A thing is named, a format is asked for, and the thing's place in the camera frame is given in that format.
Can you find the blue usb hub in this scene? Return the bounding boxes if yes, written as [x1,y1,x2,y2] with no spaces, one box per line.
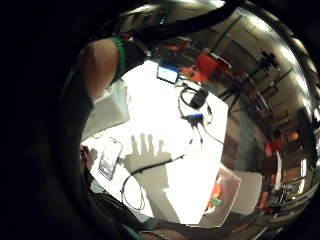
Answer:
[182,113,205,127]

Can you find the grey white box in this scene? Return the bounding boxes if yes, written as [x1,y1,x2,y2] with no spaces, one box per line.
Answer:
[81,79,131,141]

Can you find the red chair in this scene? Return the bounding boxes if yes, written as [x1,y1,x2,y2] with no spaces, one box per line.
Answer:
[189,53,234,84]

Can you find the long black cable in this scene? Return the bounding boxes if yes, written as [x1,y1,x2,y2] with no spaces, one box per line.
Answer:
[119,154,185,213]

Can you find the thin black hub cable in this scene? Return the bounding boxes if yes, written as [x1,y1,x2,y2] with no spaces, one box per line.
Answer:
[189,122,226,148]

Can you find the black adapter cable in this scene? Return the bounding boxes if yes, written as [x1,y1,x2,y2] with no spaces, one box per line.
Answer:
[178,84,214,125]

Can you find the black power adapter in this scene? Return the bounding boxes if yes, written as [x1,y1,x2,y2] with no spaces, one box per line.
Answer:
[189,87,210,110]

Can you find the the person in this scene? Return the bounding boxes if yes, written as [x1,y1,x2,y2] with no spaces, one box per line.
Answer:
[49,66,151,240]

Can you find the white smartphone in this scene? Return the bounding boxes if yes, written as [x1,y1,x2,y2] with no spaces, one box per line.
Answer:
[98,137,124,182]

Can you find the tablet with lit screen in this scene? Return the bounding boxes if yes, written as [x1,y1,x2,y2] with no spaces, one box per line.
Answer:
[156,64,181,85]

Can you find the black tripod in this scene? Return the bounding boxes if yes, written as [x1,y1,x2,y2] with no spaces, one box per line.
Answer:
[219,49,281,111]

